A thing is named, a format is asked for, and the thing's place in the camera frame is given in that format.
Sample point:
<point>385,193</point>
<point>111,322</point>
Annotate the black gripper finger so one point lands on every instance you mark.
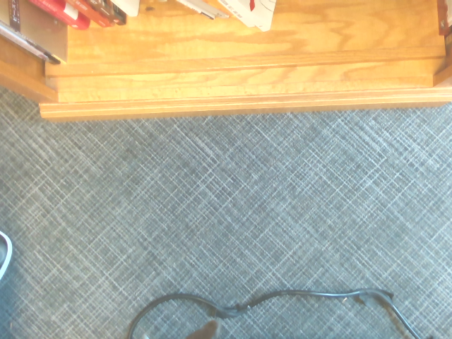
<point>206,330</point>

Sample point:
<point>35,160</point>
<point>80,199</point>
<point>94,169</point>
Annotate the white rimmed object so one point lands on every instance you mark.
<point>7,252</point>

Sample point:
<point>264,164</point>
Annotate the oak wooden bookshelf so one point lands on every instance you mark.
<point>247,70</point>

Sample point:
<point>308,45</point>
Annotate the thin leaning book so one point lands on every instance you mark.
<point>206,10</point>

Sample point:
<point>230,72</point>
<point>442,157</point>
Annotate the white book with red print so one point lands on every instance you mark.
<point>254,14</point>

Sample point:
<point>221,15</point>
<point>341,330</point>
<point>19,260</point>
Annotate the dark spine book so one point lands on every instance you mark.
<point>119,16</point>

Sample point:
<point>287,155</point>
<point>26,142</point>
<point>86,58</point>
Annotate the slim white book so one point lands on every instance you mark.
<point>129,7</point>

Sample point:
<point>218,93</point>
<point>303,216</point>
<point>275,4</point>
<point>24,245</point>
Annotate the orange red book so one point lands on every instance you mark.
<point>95,14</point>

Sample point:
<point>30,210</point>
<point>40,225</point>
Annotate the bright red book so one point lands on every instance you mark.
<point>63,14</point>

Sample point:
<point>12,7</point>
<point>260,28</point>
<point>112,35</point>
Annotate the dark glossy book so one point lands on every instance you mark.
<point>445,17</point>

